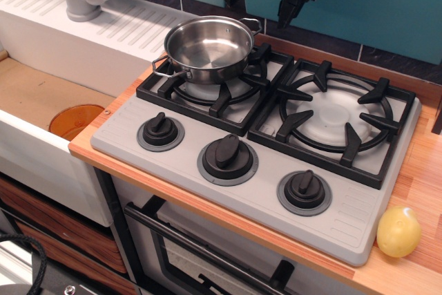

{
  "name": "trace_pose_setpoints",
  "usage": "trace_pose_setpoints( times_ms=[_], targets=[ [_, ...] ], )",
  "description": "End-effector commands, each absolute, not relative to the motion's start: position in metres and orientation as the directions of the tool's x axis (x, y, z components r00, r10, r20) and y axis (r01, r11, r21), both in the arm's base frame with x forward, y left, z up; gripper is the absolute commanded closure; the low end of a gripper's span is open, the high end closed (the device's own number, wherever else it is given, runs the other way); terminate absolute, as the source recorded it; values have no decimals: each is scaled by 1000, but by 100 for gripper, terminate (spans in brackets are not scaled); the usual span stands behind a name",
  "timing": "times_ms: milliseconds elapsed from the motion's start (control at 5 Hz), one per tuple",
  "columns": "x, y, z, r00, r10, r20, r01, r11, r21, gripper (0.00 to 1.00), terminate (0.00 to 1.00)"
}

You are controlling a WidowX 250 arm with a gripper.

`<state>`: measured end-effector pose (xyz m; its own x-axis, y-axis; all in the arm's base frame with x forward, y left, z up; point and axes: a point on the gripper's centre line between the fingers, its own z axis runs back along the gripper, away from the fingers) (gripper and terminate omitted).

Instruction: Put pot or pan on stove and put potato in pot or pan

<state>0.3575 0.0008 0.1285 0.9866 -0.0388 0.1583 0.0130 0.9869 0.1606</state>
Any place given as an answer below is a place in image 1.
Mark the black right burner grate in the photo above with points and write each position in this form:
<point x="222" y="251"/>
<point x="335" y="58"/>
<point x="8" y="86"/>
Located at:
<point x="355" y="127"/>

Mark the black right stove knob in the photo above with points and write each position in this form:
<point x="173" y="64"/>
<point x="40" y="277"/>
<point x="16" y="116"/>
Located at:
<point x="304" y="193"/>

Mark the stainless steel pot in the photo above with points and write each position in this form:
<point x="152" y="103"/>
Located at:
<point x="208" y="50"/>

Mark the orange sink drain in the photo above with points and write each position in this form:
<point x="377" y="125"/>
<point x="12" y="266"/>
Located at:
<point x="70" y="122"/>

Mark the oven door with black handle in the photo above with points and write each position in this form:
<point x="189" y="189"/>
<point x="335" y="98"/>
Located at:
<point x="195" y="256"/>

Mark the wooden drawer fronts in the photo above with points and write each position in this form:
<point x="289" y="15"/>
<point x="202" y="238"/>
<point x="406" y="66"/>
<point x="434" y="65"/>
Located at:
<point x="81" y="246"/>

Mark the black left stove knob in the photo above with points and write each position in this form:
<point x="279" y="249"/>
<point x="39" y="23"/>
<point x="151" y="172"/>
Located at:
<point x="160" y="133"/>

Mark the black middle stove knob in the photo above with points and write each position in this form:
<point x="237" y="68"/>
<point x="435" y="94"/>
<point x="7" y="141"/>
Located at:
<point x="227" y="161"/>

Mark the teal right wall panel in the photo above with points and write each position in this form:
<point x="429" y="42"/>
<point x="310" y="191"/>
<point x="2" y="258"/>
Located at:
<point x="410" y="28"/>

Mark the white toy sink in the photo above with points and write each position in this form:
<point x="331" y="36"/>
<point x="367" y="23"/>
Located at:
<point x="50" y="63"/>

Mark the grey toy stove top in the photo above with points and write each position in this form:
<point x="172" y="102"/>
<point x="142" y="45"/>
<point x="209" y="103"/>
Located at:
<point x="346" y="230"/>

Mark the yellow plastic potato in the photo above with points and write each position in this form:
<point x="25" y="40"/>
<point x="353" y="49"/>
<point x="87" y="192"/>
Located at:
<point x="398" y="232"/>

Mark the black stove knob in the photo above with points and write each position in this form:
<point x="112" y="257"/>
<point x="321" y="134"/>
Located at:
<point x="304" y="193"/>
<point x="160" y="133"/>
<point x="227" y="161"/>

